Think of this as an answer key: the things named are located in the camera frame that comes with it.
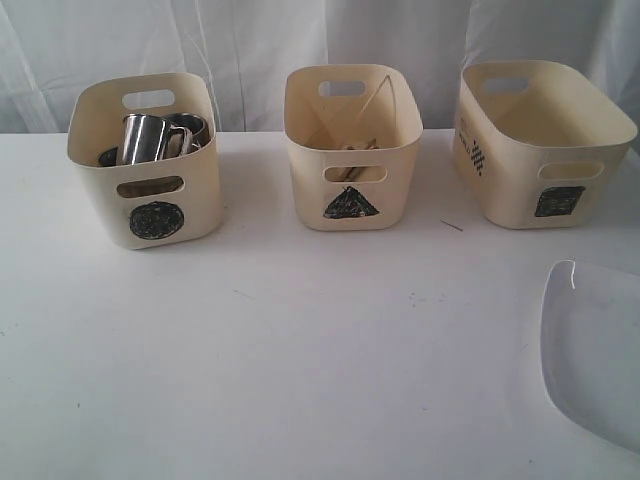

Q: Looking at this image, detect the wooden chopstick horizontal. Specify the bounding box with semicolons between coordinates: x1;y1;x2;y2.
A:
340;138;380;151

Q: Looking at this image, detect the wooden chopstick diagonal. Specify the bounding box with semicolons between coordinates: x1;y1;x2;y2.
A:
353;74;391;128

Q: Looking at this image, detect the white square plate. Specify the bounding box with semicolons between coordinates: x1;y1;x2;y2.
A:
540;260;639;453

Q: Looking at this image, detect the steel table knife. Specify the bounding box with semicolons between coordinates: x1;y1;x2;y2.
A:
339;166;367;182

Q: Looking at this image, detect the stainless steel bowl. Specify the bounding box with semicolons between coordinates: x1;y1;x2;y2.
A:
98;147;118;168

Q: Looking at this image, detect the cream bin with triangle mark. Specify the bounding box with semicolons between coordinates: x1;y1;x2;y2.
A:
284;64;423;231

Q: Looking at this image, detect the cream bin with circle mark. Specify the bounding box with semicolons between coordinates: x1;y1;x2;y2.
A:
67;73;223;249

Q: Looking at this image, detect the cream bin with square mark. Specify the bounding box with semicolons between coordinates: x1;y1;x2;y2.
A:
453;60;638;229

